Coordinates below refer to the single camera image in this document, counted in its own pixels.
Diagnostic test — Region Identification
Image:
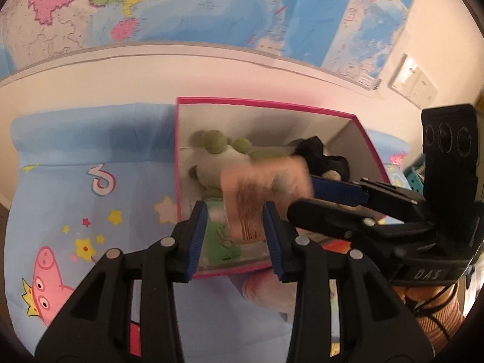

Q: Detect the teal plastic basket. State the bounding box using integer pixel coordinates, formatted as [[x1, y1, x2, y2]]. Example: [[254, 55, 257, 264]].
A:
[[403, 159, 426, 193]]

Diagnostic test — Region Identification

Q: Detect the pastel tissue pack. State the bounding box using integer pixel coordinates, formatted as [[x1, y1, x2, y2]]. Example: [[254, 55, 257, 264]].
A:
[[200, 197, 265, 273]]

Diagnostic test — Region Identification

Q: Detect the person's right hand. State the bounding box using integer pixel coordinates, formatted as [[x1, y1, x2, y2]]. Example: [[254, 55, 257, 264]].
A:
[[393, 285, 454, 311]]

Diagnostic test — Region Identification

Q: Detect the pink brown soft packet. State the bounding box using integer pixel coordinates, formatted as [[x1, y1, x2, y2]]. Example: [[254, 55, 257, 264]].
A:
[[220, 157, 314, 242]]

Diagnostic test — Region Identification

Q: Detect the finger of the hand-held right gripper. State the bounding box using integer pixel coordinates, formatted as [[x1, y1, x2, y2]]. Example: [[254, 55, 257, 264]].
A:
[[286, 198, 382, 240], [311, 175, 428, 216]]

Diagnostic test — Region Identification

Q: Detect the pink cardboard box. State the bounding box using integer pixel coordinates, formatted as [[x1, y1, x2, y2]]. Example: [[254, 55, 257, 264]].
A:
[[176, 97, 390, 280]]

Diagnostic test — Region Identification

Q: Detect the person's right forearm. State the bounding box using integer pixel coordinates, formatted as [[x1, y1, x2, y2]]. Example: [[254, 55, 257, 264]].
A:
[[414, 295, 466, 354]]

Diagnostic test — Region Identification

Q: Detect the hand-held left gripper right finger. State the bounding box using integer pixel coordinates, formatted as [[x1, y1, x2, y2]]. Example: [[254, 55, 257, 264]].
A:
[[262, 200, 433, 363]]

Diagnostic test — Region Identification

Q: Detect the colourful wall map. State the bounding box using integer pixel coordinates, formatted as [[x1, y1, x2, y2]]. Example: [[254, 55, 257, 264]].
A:
[[0, 0, 364, 80]]

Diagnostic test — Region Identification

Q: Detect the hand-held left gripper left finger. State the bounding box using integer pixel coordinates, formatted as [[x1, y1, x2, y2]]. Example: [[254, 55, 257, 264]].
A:
[[34, 200, 208, 363]]

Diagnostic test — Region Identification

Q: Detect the white wall switch panel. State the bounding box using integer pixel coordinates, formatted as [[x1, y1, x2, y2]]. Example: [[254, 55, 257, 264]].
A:
[[389, 54, 438, 110]]

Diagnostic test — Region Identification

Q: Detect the blue wall map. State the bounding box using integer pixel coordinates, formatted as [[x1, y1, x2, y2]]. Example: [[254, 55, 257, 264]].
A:
[[321, 0, 420, 91]]

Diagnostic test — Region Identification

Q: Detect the blue printed bedsheet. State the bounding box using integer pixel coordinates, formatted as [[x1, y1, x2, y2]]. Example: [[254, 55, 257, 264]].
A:
[[9, 102, 413, 363]]

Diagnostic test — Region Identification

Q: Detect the green plush toy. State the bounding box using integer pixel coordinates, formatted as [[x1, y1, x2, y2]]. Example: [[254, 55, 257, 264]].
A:
[[187, 130, 303, 197]]

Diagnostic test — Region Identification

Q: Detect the black scrunchie with beads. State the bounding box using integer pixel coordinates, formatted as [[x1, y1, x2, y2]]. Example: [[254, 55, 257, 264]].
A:
[[293, 136, 350, 180]]

